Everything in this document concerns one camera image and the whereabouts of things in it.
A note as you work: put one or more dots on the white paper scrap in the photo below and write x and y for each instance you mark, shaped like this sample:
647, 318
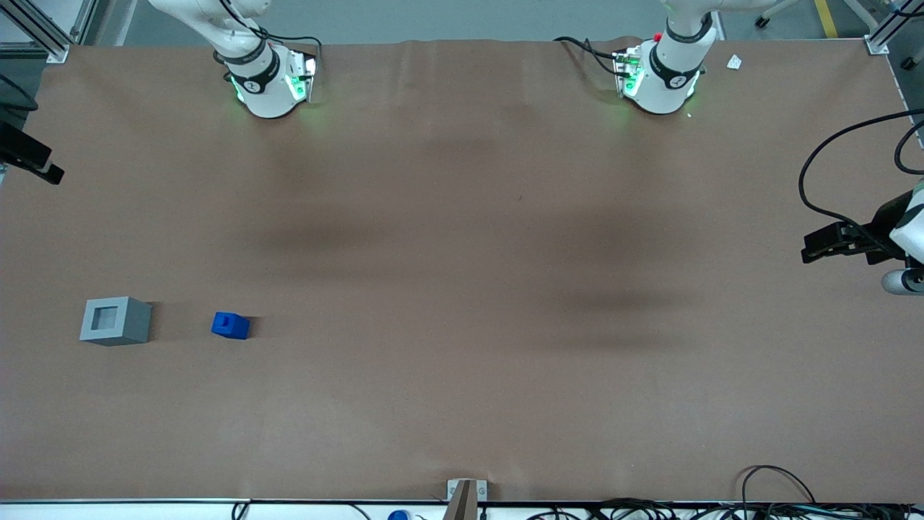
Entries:
734, 62

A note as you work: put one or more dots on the small black foot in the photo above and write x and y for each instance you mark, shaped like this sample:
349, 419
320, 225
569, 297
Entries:
909, 63

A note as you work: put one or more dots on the white stand leg with caster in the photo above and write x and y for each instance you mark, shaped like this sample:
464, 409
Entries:
776, 11

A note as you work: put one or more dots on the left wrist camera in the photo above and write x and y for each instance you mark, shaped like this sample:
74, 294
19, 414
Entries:
902, 282

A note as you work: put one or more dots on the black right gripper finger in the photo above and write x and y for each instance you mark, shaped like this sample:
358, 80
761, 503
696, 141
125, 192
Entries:
25, 148
52, 174

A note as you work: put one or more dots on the blue plastic part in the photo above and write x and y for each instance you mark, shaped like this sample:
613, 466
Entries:
231, 326

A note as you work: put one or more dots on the brown table cover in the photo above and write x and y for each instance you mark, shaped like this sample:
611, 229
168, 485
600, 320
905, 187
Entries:
462, 289

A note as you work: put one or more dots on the gray metal bracket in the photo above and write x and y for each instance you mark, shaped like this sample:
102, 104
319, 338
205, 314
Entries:
482, 491

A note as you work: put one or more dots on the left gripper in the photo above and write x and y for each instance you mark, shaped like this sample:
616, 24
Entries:
881, 226

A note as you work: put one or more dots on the aluminium frame post with bracket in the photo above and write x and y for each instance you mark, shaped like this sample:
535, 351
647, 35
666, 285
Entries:
884, 32

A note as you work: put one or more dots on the gray square base block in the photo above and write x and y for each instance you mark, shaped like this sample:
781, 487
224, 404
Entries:
123, 321

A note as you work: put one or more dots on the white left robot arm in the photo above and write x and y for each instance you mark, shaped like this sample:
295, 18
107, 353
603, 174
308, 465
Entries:
664, 90

